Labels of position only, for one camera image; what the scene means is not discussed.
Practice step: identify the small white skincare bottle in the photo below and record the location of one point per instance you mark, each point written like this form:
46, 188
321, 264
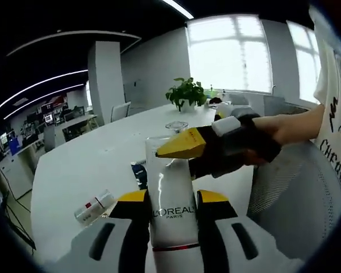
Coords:
93, 207

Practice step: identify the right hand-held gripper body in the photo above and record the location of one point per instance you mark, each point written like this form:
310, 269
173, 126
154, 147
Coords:
264, 139

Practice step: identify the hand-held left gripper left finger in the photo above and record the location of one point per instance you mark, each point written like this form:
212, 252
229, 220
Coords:
130, 227

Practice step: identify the dark red pouch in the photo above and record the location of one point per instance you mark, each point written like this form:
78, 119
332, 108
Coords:
215, 100

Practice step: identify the green dark skincare packet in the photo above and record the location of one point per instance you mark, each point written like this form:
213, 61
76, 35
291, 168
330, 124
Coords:
139, 176

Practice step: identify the green potted plant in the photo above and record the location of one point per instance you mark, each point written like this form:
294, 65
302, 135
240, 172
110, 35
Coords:
184, 94

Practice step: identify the white office chair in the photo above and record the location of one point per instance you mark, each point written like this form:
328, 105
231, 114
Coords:
120, 112

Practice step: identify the large window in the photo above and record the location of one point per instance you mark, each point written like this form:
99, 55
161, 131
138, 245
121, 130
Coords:
304, 65
230, 54

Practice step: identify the grey mesh chair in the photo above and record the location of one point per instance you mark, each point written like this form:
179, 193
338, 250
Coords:
301, 185

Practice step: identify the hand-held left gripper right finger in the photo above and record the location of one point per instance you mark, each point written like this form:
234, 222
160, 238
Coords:
216, 227

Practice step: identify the blue storage bin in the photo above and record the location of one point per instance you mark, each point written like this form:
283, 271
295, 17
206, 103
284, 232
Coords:
13, 146

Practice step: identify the white skincare tube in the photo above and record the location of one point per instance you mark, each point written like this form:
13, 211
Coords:
170, 193

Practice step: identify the person's right hand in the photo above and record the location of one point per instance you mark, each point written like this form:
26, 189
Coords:
254, 158

